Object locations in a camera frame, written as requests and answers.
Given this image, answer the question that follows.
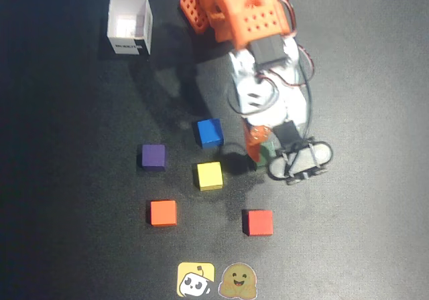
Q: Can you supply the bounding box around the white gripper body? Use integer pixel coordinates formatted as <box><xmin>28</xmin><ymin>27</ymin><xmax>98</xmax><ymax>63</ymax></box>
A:
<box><xmin>243</xmin><ymin>106</ymin><xmax>308</xmax><ymax>149</ymax></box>

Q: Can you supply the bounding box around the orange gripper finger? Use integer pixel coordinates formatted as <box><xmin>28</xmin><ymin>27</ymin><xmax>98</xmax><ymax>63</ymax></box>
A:
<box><xmin>243</xmin><ymin>125</ymin><xmax>271</xmax><ymax>163</ymax></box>

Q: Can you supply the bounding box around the green cube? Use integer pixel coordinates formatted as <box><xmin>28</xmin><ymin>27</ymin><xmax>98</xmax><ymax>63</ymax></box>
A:
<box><xmin>254</xmin><ymin>141</ymin><xmax>279</xmax><ymax>171</ymax></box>

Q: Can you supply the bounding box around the blue cube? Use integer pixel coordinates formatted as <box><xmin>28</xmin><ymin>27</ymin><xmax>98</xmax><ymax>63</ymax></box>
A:
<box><xmin>194</xmin><ymin>117</ymin><xmax>225</xmax><ymax>149</ymax></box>

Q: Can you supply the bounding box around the yellow cube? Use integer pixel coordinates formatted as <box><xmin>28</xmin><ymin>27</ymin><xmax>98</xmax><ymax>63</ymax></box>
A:
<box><xmin>193</xmin><ymin>161</ymin><xmax>225</xmax><ymax>192</ymax></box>

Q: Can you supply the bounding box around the red cube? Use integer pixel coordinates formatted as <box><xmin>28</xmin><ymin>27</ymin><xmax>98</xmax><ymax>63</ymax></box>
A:
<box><xmin>242</xmin><ymin>210</ymin><xmax>274</xmax><ymax>237</ymax></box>

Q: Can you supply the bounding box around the purple cube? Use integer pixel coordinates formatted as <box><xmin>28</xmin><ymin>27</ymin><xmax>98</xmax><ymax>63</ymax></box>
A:
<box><xmin>137</xmin><ymin>143</ymin><xmax>168</xmax><ymax>173</ymax></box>

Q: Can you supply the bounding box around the orange cube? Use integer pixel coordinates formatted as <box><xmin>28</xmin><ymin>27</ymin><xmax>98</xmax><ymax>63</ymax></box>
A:
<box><xmin>146</xmin><ymin>199</ymin><xmax>178</xmax><ymax>228</ymax></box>

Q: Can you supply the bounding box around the black table mat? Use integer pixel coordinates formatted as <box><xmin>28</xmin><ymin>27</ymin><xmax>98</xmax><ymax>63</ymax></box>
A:
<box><xmin>0</xmin><ymin>0</ymin><xmax>429</xmax><ymax>300</ymax></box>

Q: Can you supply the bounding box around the hugging face emoji sticker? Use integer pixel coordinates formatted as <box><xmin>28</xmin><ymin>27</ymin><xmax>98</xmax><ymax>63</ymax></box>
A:
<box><xmin>217</xmin><ymin>262</ymin><xmax>259</xmax><ymax>299</ymax></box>

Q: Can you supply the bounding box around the yellow robot logo sticker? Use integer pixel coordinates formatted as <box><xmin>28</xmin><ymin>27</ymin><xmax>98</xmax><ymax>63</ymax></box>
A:
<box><xmin>176</xmin><ymin>262</ymin><xmax>216</xmax><ymax>298</ymax></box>

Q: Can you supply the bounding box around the white open cardboard box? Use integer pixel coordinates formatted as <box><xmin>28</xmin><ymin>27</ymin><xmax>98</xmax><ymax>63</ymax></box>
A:
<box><xmin>106</xmin><ymin>0</ymin><xmax>154</xmax><ymax>56</ymax></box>

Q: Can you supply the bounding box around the black camera cable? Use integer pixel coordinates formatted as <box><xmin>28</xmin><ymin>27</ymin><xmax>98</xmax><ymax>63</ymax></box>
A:
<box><xmin>294</xmin><ymin>45</ymin><xmax>316</xmax><ymax>145</ymax></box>

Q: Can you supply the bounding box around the white red servo wire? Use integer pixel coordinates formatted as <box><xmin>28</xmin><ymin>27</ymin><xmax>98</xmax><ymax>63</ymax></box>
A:
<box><xmin>229</xmin><ymin>74</ymin><xmax>281</xmax><ymax>116</ymax></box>
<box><xmin>267</xmin><ymin>0</ymin><xmax>316</xmax><ymax>90</ymax></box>

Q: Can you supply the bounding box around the black oval wrist camera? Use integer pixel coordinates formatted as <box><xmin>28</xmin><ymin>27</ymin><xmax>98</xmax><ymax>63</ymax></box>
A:
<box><xmin>267</xmin><ymin>135</ymin><xmax>333</xmax><ymax>185</ymax></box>

